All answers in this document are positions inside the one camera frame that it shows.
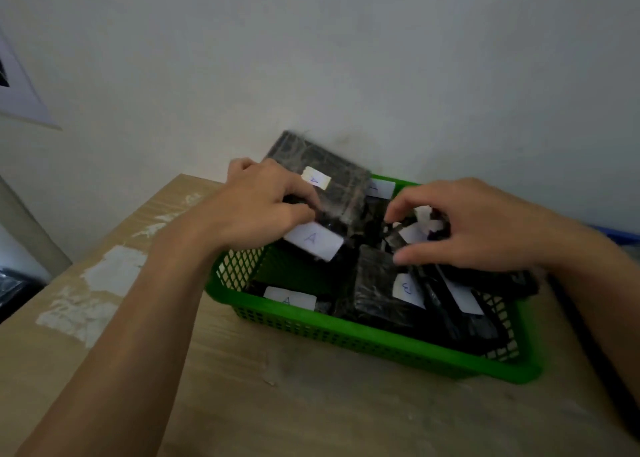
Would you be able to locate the person's right hand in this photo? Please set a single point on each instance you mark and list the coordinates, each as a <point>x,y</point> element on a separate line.
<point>490,231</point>

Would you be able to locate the person's left hand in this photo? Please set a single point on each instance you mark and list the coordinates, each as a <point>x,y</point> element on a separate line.
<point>245,211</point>

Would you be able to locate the person's right thumb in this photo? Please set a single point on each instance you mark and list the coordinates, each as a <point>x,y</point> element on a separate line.
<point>420,255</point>

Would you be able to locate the person's left thumb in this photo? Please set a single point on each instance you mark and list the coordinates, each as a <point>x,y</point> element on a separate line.
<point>297,216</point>

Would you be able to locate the small black packet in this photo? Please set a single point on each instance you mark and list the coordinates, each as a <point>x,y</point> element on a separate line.
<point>414,232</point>

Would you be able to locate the large black packet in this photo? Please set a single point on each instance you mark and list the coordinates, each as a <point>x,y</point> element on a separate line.
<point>340,186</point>

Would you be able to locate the person's right forearm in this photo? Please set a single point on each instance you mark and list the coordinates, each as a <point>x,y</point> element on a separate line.
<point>600,281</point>

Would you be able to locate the person's left forearm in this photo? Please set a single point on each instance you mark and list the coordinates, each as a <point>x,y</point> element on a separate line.
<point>130,341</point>

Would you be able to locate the pile of black labelled packets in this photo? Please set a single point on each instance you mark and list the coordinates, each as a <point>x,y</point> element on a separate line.
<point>375,286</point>

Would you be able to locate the green plastic mesh basket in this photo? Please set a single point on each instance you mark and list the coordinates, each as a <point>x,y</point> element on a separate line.
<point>380,344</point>

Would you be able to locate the blue plastic object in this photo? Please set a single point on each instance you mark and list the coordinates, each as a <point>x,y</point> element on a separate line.
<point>620,234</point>

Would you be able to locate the dark shiny bag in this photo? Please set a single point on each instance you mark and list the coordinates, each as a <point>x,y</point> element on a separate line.
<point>15,291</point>

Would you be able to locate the white paper sheet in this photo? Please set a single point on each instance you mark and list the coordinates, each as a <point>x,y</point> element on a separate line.
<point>22,96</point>

